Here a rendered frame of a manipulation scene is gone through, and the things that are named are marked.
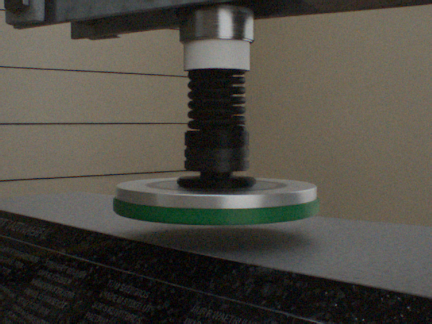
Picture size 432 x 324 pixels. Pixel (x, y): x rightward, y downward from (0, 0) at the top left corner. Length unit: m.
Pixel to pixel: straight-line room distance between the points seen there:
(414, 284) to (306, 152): 6.45
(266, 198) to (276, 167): 6.64
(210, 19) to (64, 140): 5.49
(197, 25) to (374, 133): 5.79
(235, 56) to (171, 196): 0.16
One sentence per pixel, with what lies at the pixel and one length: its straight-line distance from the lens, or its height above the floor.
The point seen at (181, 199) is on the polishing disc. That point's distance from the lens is 0.60.
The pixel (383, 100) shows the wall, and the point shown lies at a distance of 6.37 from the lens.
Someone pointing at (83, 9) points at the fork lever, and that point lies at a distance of 0.72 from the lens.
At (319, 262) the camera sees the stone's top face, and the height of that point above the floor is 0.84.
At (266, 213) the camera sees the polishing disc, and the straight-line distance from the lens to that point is 0.60.
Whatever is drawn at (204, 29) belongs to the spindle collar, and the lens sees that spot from 0.66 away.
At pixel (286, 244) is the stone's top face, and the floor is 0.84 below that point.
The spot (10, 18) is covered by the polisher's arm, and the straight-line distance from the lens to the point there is 0.75.
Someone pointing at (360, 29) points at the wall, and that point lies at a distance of 6.59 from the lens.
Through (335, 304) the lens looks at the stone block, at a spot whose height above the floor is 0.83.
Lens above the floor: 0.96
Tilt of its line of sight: 3 degrees down
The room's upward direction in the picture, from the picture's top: straight up
